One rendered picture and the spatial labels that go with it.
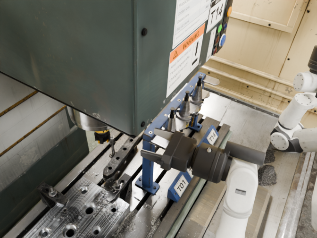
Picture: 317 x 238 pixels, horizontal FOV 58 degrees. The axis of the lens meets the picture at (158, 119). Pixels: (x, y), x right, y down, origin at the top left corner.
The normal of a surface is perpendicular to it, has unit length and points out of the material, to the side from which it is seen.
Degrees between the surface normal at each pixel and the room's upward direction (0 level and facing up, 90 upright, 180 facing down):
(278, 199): 17
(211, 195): 8
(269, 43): 90
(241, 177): 58
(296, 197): 0
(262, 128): 24
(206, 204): 7
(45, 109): 89
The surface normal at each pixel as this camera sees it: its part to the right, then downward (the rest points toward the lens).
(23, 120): 0.86, 0.38
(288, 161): -0.21, -0.81
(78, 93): -0.51, 0.57
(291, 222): 0.05, -0.73
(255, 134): -0.16, -0.43
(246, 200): -0.31, 0.14
